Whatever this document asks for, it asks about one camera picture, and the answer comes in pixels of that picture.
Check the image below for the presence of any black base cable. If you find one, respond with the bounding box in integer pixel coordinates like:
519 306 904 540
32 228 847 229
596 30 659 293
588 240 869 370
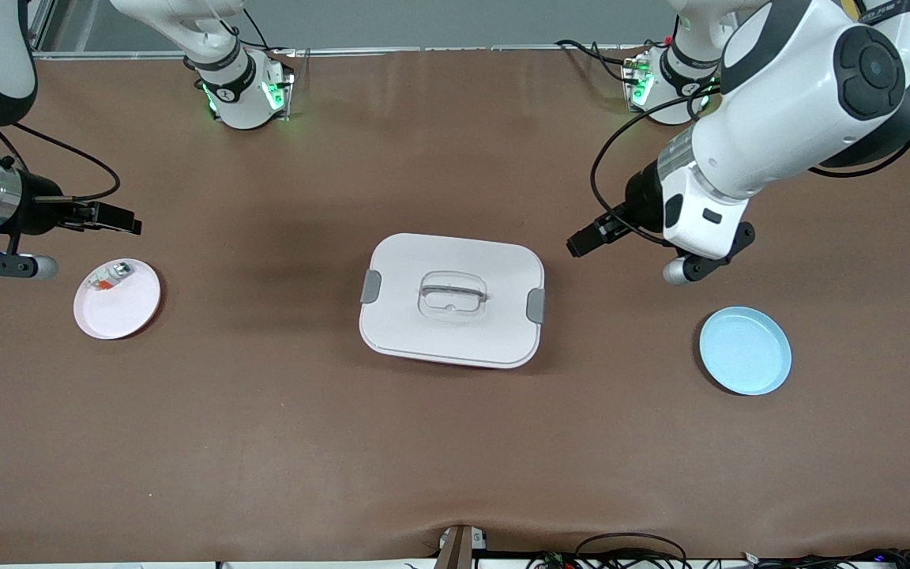
555 40 645 84

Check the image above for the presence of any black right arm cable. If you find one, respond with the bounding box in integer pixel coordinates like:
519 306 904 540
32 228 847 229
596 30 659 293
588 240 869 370
0 122 122 203

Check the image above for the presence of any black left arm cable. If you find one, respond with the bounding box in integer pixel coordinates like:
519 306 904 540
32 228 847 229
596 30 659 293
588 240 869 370
590 83 722 247

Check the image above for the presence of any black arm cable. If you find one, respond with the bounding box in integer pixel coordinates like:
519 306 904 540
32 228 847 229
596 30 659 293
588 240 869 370
590 83 722 247
0 122 122 203

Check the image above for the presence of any white and red switch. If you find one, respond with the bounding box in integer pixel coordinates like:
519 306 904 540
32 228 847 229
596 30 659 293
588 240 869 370
85 262 136 293

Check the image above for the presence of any pink round plate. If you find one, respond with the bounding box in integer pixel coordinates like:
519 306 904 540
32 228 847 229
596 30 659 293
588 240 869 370
73 258 162 341

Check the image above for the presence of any aluminium frame post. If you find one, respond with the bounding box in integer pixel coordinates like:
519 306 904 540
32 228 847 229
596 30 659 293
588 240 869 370
28 0 61 56

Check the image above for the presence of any light blue round plate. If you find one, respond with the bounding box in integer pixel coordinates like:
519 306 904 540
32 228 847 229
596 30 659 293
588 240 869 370
699 306 792 397

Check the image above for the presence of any black cable bundle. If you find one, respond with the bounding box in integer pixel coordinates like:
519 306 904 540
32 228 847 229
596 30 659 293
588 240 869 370
739 547 910 569

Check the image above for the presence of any brown camera mount post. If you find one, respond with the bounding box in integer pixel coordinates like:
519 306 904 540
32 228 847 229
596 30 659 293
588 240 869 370
433 524 489 569

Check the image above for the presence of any black looped cable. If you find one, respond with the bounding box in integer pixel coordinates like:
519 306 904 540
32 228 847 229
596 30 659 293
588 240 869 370
573 533 690 569

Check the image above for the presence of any white lidded storage box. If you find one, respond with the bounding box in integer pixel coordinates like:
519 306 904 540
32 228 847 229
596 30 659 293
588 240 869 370
359 232 546 370

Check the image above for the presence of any brown table mat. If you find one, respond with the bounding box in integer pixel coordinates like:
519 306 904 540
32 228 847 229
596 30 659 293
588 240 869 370
0 46 910 563

